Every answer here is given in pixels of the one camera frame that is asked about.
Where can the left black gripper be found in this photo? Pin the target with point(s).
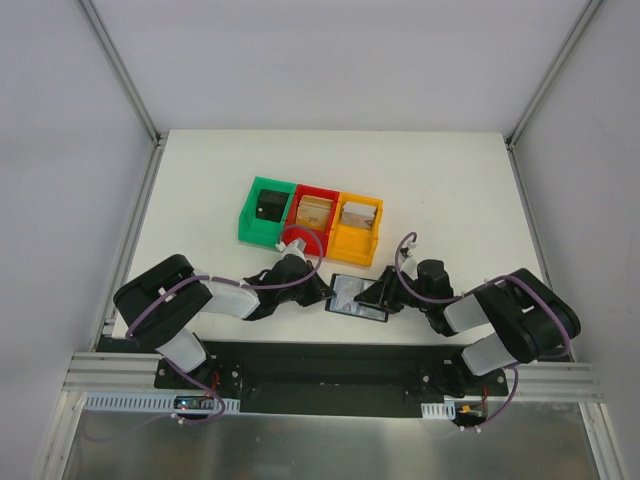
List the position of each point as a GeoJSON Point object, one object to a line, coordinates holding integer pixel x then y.
{"type": "Point", "coordinates": [304, 284]}

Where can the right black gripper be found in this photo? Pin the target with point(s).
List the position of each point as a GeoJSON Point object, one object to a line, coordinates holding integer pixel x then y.
{"type": "Point", "coordinates": [388, 290]}

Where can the silver VIP card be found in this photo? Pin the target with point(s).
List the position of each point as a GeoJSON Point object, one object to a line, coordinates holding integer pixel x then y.
{"type": "Point", "coordinates": [344, 302]}

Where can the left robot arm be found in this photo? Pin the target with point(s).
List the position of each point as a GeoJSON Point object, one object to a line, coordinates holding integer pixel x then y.
{"type": "Point", "coordinates": [157, 305]}

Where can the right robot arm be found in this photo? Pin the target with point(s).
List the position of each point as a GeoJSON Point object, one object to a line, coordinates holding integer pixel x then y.
{"type": "Point", "coordinates": [530, 322]}

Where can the silver card stack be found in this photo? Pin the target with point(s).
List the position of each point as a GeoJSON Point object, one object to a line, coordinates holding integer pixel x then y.
{"type": "Point", "coordinates": [358, 215]}

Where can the gold card stack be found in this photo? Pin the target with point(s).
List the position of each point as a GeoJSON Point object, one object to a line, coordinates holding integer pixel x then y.
{"type": "Point", "coordinates": [313, 212]}

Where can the black card stack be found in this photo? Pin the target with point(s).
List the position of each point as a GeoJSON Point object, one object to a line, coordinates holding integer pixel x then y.
{"type": "Point", "coordinates": [270, 205]}

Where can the yellow plastic bin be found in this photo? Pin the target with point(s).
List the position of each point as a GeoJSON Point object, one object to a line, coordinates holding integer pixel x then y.
{"type": "Point", "coordinates": [352, 244]}

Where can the red plastic bin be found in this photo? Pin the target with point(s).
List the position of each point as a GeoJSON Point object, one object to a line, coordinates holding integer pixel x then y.
{"type": "Point", "coordinates": [298, 231]}

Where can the green plastic bin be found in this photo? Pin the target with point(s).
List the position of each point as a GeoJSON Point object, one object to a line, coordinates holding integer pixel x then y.
{"type": "Point", "coordinates": [260, 232]}

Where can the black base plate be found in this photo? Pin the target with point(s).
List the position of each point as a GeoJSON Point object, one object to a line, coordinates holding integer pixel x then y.
{"type": "Point", "coordinates": [386, 381]}

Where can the right white cable duct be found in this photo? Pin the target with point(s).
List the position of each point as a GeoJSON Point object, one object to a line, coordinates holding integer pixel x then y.
{"type": "Point", "coordinates": [445, 410]}

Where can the white cable duct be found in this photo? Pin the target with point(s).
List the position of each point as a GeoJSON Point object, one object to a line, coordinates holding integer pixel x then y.
{"type": "Point", "coordinates": [445, 410]}
{"type": "Point", "coordinates": [159, 403]}

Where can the left aluminium frame post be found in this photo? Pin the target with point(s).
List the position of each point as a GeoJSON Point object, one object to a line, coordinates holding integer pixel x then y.
{"type": "Point", "coordinates": [108, 47]}

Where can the aluminium frame post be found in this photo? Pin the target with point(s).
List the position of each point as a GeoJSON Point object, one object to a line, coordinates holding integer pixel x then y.
{"type": "Point", "coordinates": [586, 17]}
{"type": "Point", "coordinates": [108, 47]}

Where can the left white cable duct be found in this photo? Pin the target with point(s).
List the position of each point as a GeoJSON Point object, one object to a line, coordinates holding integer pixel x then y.
{"type": "Point", "coordinates": [159, 403]}

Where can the right aluminium frame post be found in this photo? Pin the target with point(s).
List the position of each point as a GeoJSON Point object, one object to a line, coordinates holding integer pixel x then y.
{"type": "Point", "coordinates": [586, 17]}

